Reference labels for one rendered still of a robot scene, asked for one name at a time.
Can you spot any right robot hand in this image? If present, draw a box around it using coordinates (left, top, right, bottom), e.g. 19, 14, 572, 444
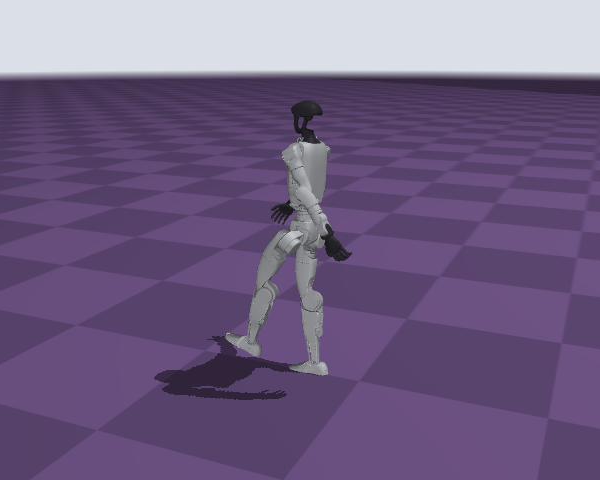
271, 200, 295, 225

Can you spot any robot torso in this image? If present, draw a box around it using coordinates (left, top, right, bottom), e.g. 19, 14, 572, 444
286, 136, 327, 246

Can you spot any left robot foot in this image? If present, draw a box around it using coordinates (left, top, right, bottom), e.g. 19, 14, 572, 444
225, 332, 262, 357

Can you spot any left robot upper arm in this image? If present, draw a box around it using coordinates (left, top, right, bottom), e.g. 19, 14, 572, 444
282, 144, 313, 202

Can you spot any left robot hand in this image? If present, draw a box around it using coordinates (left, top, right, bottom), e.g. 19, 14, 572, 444
320, 224, 352, 261

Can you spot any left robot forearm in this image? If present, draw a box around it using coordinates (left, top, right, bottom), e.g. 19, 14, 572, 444
296, 187, 331, 236

